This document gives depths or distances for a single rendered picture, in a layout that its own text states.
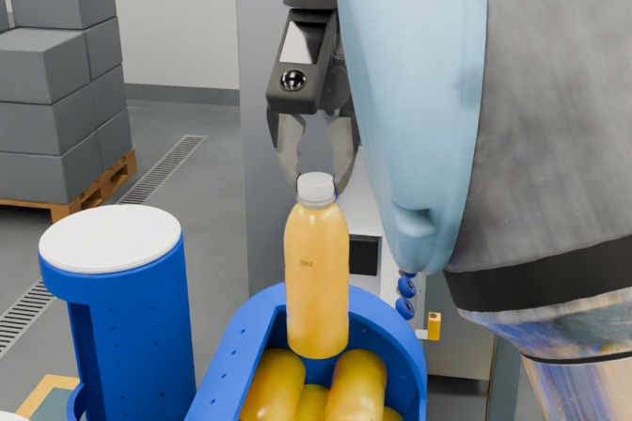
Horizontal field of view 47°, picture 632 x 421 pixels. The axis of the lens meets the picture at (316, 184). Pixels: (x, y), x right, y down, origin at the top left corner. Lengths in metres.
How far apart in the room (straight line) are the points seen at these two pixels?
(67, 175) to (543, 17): 3.65
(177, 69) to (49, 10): 1.80
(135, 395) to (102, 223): 0.36
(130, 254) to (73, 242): 0.13
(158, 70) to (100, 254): 4.26
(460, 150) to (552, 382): 0.09
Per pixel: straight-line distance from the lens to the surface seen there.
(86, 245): 1.51
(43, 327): 3.20
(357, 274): 1.43
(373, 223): 1.77
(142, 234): 1.52
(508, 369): 1.72
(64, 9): 3.96
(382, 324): 0.92
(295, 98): 0.65
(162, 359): 1.56
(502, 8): 0.20
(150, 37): 5.62
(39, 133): 3.76
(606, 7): 0.21
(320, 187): 0.76
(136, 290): 1.45
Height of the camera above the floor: 1.74
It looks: 24 degrees down
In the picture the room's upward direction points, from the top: straight up
